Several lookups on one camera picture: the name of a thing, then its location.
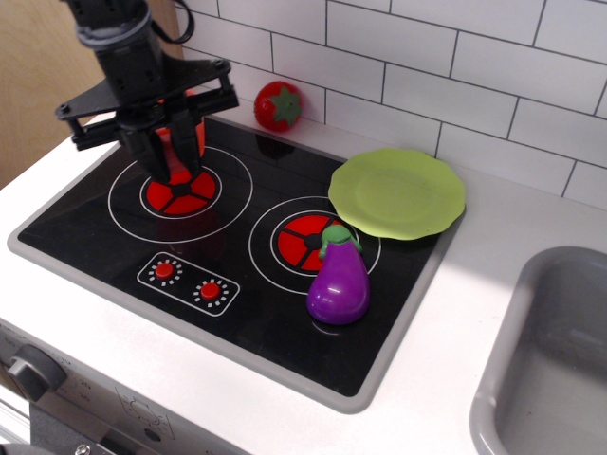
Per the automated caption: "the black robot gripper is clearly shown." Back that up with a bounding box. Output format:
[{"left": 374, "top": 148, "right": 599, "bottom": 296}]
[{"left": 56, "top": 35, "right": 238, "bottom": 183}]

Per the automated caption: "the red plastic toy cup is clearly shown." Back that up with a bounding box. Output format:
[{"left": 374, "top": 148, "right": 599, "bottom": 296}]
[{"left": 152, "top": 100, "right": 204, "bottom": 181}]

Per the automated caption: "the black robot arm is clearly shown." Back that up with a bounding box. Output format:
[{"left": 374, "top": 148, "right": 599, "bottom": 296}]
[{"left": 56, "top": 1, "right": 238, "bottom": 182}]

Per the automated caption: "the green plastic toy plate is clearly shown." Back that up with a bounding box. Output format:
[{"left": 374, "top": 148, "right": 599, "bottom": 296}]
[{"left": 328, "top": 148, "right": 466, "bottom": 241}]

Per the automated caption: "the red toy tomato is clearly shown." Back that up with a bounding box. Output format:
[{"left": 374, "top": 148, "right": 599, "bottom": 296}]
[{"left": 253, "top": 81, "right": 303, "bottom": 133}]

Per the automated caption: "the wooden side panel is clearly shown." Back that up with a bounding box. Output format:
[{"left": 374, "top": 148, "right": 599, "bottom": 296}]
[{"left": 0, "top": 0, "right": 188, "bottom": 191}]

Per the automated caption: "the black toy stove top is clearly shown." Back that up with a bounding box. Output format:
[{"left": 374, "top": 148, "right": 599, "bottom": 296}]
[{"left": 9, "top": 119, "right": 463, "bottom": 413}]

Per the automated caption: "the purple toy eggplant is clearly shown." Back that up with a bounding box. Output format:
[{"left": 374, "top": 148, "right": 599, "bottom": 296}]
[{"left": 306, "top": 225, "right": 370, "bottom": 325}]

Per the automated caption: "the grey oven front panel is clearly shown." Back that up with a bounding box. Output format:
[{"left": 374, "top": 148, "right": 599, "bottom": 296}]
[{"left": 1, "top": 322, "right": 244, "bottom": 454}]

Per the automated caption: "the grey oven knob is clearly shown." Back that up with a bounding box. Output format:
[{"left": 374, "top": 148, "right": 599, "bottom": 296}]
[{"left": 8, "top": 345, "right": 67, "bottom": 402}]

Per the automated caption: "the grey toy sink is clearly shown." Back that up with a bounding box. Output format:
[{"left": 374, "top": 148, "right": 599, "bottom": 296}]
[{"left": 469, "top": 246, "right": 606, "bottom": 454}]

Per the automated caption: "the black cable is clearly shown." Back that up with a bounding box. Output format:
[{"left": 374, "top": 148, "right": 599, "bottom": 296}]
[{"left": 151, "top": 0, "right": 196, "bottom": 46}]

